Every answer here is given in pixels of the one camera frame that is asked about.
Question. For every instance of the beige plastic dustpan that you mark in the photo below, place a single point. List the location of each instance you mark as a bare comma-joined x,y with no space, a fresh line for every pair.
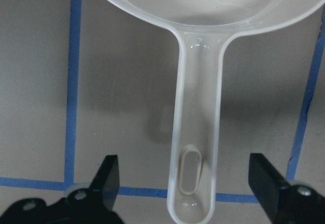
204,29

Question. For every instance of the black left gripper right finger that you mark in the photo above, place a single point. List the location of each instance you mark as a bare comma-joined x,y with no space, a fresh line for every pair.
266,183

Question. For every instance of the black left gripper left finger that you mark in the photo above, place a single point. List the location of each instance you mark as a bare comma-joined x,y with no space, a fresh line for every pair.
105,185

